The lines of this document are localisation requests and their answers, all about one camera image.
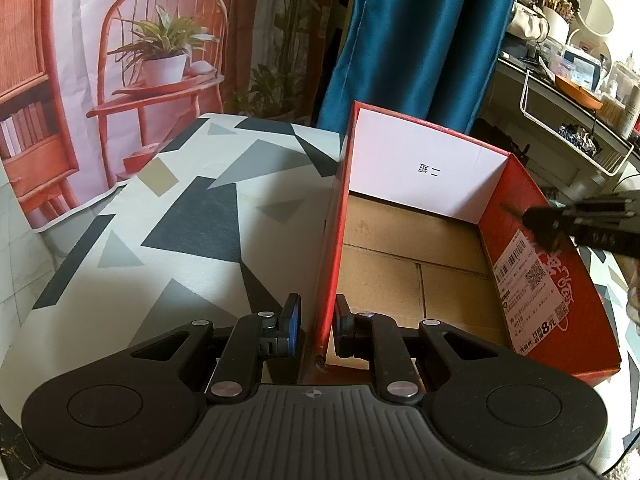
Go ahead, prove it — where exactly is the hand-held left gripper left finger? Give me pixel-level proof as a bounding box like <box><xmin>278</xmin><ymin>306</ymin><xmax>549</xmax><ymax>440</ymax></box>
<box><xmin>131</xmin><ymin>292</ymin><xmax>304</xmax><ymax>407</ymax></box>

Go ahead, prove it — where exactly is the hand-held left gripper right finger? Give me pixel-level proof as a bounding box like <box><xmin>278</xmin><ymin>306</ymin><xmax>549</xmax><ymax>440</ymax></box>
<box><xmin>334</xmin><ymin>294</ymin><xmax>505</xmax><ymax>407</ymax></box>

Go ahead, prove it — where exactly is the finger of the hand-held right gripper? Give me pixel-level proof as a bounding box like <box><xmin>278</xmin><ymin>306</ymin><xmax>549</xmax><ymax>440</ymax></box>
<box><xmin>521</xmin><ymin>193</ymin><xmax>640</xmax><ymax>262</ymax></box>

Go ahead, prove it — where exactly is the red strawberry print cardboard box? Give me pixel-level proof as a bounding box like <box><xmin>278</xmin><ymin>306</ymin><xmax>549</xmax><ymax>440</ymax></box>
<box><xmin>300</xmin><ymin>101</ymin><xmax>622</xmax><ymax>387</ymax></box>

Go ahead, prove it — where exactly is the blue white patterned cloth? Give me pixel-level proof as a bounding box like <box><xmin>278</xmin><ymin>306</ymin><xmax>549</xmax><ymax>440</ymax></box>
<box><xmin>556</xmin><ymin>123</ymin><xmax>602</xmax><ymax>157</ymax></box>

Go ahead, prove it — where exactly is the cotton swab container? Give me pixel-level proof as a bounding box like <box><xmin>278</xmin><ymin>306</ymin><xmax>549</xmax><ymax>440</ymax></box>
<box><xmin>597</xmin><ymin>94</ymin><xmax>626</xmax><ymax>127</ymax></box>

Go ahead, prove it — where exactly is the beige bottle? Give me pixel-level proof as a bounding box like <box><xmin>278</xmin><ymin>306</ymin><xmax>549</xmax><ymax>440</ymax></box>
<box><xmin>619</xmin><ymin>84</ymin><xmax>640</xmax><ymax>139</ymax></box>

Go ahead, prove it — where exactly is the orange bowl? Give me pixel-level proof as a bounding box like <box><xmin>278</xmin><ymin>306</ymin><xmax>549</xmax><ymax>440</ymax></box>
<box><xmin>554</xmin><ymin>75</ymin><xmax>605</xmax><ymax>110</ymax></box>

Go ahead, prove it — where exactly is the geometric patterned tablecloth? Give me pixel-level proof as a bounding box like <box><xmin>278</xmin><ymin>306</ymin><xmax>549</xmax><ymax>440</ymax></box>
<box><xmin>0</xmin><ymin>112</ymin><xmax>640</xmax><ymax>480</ymax></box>

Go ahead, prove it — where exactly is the blue cosmetics box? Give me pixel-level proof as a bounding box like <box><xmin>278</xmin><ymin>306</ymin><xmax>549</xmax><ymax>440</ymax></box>
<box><xmin>564</xmin><ymin>44</ymin><xmax>602</xmax><ymax>89</ymax></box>

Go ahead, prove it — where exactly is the white cup of makeup brushes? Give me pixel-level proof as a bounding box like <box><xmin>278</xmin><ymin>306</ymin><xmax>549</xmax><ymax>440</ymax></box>
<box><xmin>536</xmin><ymin>0</ymin><xmax>577</xmax><ymax>47</ymax></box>

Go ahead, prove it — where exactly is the white pouch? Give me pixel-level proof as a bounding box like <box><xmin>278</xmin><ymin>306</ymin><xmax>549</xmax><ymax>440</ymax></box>
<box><xmin>510</xmin><ymin>0</ymin><xmax>551</xmax><ymax>42</ymax></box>

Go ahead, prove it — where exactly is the round white mirror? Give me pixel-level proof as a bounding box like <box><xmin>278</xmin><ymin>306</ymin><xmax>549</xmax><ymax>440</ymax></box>
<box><xmin>566</xmin><ymin>0</ymin><xmax>615</xmax><ymax>63</ymax></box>

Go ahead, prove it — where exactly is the teal curtain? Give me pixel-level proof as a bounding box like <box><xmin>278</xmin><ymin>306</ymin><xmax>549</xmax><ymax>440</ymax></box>
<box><xmin>316</xmin><ymin>0</ymin><xmax>527</xmax><ymax>162</ymax></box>

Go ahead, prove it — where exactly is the printed backdrop cloth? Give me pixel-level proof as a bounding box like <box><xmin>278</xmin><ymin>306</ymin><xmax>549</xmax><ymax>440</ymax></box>
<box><xmin>0</xmin><ymin>0</ymin><xmax>362</xmax><ymax>235</ymax></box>

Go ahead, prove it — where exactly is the white wire basket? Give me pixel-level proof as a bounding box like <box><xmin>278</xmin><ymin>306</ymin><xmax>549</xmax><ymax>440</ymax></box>
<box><xmin>520</xmin><ymin>67</ymin><xmax>637</xmax><ymax>177</ymax></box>

